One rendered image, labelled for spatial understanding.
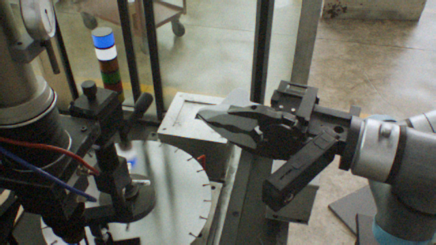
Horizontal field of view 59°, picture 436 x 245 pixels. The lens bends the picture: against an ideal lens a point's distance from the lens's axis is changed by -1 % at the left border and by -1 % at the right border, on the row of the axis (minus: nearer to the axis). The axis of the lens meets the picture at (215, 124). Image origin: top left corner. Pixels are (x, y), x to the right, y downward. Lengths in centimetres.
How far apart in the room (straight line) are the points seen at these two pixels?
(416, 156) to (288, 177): 15
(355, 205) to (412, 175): 156
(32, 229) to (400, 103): 235
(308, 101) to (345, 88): 233
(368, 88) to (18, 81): 264
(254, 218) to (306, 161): 55
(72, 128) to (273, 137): 25
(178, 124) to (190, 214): 33
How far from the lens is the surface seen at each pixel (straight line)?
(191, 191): 79
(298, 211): 97
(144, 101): 57
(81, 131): 50
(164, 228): 74
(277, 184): 44
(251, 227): 98
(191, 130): 99
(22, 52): 39
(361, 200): 208
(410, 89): 300
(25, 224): 109
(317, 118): 52
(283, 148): 51
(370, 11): 386
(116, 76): 95
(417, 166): 50
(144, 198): 77
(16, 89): 42
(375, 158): 49
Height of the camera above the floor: 156
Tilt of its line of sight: 41 degrees down
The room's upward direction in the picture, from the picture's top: straight up
